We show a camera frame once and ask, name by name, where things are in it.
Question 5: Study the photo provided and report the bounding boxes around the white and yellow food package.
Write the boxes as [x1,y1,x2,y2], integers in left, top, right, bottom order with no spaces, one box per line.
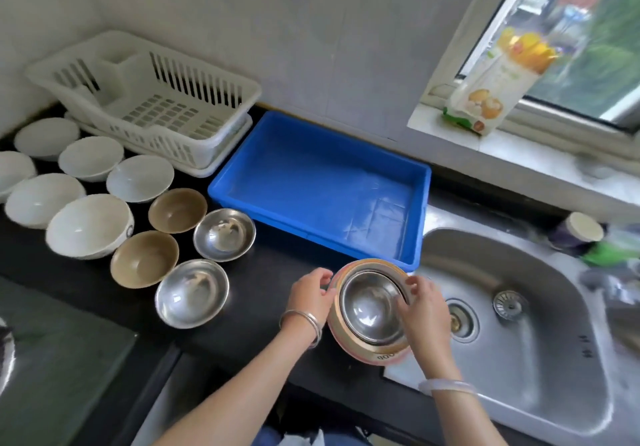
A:
[442,27,559,136]

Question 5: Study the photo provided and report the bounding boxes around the brown bowl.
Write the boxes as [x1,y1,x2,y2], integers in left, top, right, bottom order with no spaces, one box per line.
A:
[110,231,180,290]
[148,188,208,235]

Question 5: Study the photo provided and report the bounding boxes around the person's left forearm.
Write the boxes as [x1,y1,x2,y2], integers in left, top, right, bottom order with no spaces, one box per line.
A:
[154,322,322,446]

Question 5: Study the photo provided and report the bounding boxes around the large white bowl dark mark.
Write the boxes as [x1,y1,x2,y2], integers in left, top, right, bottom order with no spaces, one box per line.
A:
[45,194,135,261]

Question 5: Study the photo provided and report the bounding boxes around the plain white bowl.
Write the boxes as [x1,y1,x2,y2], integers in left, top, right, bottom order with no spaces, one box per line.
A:
[106,154,175,204]
[13,117,81,162]
[58,136,125,182]
[4,173,87,230]
[0,151,37,204]

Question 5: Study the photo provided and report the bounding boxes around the white jade bangle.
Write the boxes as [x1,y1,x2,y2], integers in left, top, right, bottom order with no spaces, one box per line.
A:
[418,378,478,397]

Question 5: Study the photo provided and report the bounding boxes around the white drip tray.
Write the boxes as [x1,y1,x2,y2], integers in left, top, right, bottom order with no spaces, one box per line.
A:
[64,110,254,179]

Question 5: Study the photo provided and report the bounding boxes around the steel faucet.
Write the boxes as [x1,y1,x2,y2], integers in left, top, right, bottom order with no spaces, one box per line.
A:
[579,268,640,312]

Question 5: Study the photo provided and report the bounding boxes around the purple cup with white lid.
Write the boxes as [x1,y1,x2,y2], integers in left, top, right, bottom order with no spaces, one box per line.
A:
[547,211,605,254]

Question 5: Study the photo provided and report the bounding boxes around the white plastic dish rack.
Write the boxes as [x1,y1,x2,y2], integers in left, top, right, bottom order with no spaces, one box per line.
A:
[25,30,263,169]

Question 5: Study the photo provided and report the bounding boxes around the blue plastic tray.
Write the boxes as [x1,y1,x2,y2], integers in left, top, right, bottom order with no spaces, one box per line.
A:
[207,110,432,273]

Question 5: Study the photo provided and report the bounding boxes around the blue trousers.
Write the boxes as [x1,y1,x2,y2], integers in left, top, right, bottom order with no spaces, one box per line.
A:
[250,423,373,446]

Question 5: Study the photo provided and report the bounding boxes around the white window sill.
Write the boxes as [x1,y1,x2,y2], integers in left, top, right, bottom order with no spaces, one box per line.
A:
[407,102,640,223]

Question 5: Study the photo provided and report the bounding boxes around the person's right forearm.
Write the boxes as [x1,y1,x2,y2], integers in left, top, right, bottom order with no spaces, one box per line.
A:
[423,374,510,446]

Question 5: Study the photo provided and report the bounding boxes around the stainless steel bowl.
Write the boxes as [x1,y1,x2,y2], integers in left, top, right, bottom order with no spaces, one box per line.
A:
[193,208,257,263]
[154,259,230,330]

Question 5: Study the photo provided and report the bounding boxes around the stainless steel sink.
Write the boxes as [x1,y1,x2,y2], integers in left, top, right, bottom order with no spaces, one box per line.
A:
[384,204,640,446]

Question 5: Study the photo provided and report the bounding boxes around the dark glass stove top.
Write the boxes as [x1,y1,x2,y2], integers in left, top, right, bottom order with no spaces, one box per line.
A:
[0,276,139,446]

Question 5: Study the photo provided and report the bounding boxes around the silver bracelet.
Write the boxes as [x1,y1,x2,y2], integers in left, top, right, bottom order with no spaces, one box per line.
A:
[279,310,324,350]

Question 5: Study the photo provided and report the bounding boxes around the window with white frame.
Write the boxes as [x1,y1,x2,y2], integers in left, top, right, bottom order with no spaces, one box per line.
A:
[422,0,640,134]

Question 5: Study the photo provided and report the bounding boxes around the grey cabinet front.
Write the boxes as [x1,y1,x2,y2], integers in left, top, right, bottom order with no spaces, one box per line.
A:
[131,353,283,446]

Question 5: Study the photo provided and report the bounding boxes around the metal pot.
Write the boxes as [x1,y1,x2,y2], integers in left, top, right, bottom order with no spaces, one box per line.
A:
[0,318,17,397]

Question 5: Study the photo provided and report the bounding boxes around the person's right hand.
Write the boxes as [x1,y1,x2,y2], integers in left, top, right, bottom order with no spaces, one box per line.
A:
[395,275,459,377]

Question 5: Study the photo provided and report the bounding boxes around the steel sink strainer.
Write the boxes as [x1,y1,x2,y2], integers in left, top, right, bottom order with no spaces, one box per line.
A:
[492,289,530,321]

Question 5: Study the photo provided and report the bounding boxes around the person's left hand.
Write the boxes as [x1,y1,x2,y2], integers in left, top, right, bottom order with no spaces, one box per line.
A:
[286,268,338,332]

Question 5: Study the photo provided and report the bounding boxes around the pink bowl with steel lining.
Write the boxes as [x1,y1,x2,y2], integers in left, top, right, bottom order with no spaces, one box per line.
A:
[326,259,419,366]

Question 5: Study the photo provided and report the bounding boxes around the green bottle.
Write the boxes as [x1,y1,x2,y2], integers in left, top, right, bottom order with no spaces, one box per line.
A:
[581,240,640,268]

